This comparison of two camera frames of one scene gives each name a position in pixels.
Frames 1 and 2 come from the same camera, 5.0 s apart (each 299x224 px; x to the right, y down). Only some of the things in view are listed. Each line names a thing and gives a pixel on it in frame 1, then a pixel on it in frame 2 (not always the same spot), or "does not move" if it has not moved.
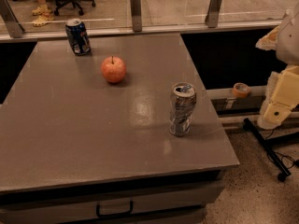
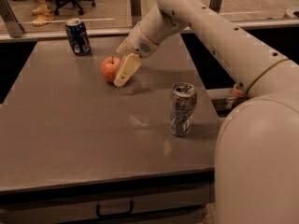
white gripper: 289,41 → 135,44
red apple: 113,69 does not move
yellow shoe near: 42,21 does not move
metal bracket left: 9,19 does not move
